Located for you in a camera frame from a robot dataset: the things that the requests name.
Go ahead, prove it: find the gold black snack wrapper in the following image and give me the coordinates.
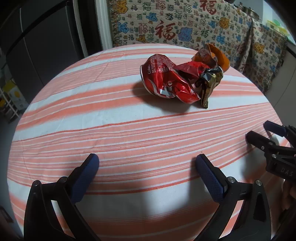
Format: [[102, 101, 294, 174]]
[[194, 66, 223, 108]]

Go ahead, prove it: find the red crushed cola can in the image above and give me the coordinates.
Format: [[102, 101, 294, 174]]
[[140, 54, 200, 104]]

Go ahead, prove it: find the orange crushed soda can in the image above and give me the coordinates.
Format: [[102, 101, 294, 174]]
[[192, 43, 230, 72]]

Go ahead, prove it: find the green yellow container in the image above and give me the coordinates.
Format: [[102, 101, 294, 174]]
[[266, 20, 290, 37]]

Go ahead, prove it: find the pink striped tablecloth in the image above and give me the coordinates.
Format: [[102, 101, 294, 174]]
[[8, 44, 282, 240]]

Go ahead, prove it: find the patterned fu character blanket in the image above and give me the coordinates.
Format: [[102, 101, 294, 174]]
[[108, 0, 287, 93]]

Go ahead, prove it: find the steel pot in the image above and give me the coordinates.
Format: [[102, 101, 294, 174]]
[[237, 2, 261, 21]]

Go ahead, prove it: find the yellow cardboard box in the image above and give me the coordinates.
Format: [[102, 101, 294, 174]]
[[3, 80, 29, 110]]

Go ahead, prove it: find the dark refrigerator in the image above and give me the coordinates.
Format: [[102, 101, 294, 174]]
[[1, 1, 102, 85]]

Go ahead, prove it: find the white wire storage rack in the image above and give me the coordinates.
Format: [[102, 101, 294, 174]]
[[0, 87, 20, 123]]

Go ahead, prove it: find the white door frame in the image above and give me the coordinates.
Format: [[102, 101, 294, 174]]
[[95, 0, 113, 50]]

